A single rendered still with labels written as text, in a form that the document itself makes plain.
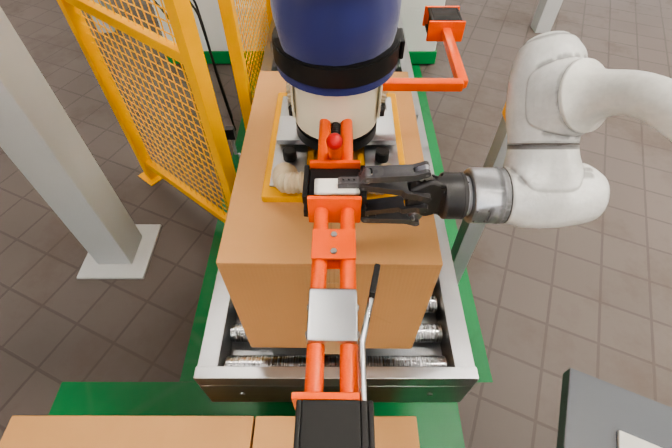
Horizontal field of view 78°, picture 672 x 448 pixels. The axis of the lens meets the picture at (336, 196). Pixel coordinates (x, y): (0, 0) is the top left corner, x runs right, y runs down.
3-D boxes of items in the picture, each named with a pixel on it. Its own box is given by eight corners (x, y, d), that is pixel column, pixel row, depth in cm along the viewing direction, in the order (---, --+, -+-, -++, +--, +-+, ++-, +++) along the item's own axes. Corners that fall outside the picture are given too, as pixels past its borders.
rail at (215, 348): (282, 11, 269) (279, -20, 254) (290, 11, 269) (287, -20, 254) (212, 390, 119) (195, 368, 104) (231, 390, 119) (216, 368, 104)
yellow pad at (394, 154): (354, 98, 103) (355, 81, 100) (394, 99, 103) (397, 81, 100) (358, 204, 81) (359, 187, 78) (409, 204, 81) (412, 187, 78)
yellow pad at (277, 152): (278, 98, 104) (276, 81, 100) (318, 98, 104) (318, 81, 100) (261, 203, 82) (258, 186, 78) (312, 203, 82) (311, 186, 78)
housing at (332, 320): (308, 303, 57) (306, 287, 53) (357, 303, 57) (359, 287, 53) (305, 354, 52) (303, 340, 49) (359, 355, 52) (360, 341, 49)
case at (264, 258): (275, 173, 142) (259, 70, 111) (392, 173, 142) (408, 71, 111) (250, 347, 103) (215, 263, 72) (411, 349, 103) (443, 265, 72)
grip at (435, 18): (421, 24, 107) (425, 5, 103) (455, 24, 106) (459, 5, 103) (426, 41, 101) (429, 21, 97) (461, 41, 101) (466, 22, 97)
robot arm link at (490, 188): (499, 235, 66) (461, 235, 66) (486, 192, 72) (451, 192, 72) (517, 198, 59) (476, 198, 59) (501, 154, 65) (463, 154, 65)
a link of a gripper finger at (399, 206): (424, 187, 67) (425, 193, 68) (356, 197, 69) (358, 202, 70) (427, 206, 65) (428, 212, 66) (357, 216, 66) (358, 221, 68)
